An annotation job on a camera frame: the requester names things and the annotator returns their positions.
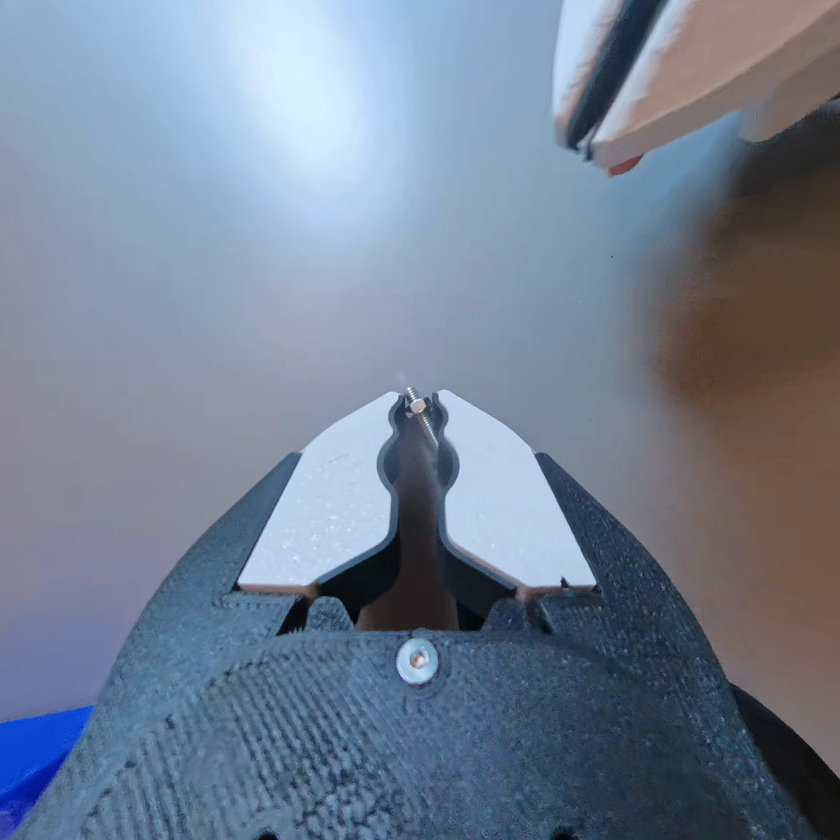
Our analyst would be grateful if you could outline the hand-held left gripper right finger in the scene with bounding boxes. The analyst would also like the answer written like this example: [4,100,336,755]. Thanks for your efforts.
[434,390,598,601]

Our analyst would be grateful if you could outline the blue plastic bin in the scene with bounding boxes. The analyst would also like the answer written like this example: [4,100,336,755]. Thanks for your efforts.
[0,707,95,821]

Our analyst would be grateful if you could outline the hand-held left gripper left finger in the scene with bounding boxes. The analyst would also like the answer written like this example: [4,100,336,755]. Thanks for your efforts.
[238,390,405,598]

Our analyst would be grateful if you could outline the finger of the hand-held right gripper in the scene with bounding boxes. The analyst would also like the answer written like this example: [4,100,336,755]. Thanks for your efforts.
[552,0,634,149]
[588,0,840,174]

